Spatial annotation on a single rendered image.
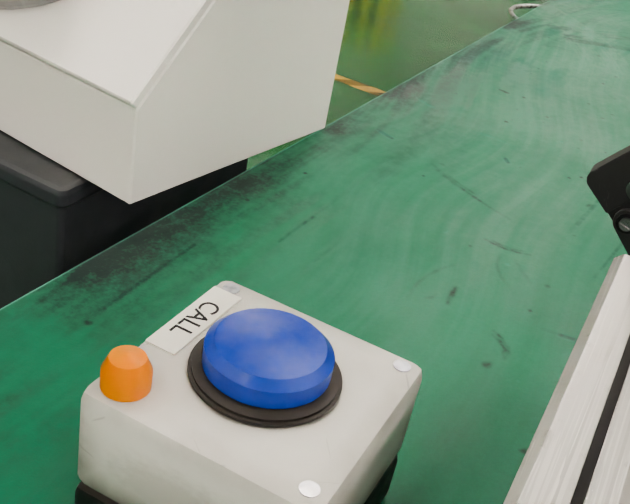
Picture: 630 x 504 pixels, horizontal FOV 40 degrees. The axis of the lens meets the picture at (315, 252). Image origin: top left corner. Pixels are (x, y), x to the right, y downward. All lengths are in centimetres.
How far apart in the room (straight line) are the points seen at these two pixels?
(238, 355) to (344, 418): 4
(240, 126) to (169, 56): 9
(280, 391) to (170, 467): 4
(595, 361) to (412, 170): 31
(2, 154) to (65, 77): 6
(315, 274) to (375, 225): 7
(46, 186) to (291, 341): 25
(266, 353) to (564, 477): 9
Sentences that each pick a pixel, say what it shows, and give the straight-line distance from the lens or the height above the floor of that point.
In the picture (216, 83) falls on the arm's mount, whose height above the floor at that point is 84.
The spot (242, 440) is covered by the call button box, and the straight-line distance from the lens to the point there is 25.
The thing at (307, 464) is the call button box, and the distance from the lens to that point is 25.
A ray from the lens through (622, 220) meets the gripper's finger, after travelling 40.
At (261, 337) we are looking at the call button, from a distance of 27.
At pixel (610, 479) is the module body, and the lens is 24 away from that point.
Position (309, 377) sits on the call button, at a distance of 26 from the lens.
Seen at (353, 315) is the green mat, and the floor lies 78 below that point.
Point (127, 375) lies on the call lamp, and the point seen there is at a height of 85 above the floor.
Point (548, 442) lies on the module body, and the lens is 24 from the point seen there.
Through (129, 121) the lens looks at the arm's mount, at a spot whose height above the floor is 83.
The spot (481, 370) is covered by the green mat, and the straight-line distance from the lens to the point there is 40.
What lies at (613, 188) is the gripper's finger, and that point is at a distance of 40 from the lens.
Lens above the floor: 101
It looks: 31 degrees down
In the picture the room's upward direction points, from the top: 12 degrees clockwise
